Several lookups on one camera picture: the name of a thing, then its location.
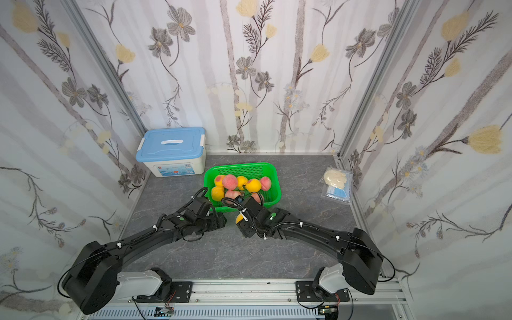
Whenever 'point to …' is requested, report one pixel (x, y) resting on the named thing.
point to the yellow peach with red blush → (218, 180)
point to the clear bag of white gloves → (334, 178)
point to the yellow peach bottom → (254, 185)
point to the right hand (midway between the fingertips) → (249, 216)
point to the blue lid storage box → (173, 152)
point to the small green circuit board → (160, 311)
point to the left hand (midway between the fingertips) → (222, 221)
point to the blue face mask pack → (342, 194)
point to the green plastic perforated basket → (272, 196)
